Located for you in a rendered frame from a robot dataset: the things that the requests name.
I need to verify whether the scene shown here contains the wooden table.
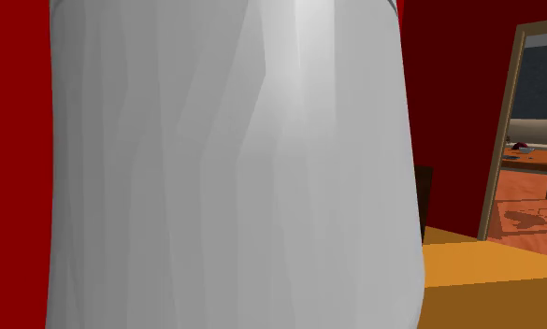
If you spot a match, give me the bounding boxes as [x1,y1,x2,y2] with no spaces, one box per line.
[502,142,547,201]

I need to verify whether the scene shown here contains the brown door frame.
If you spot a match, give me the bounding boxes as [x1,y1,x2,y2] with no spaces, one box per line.
[476,18,547,242]

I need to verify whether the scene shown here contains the dark brown cabinet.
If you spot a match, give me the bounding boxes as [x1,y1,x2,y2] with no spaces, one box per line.
[413,165,434,245]

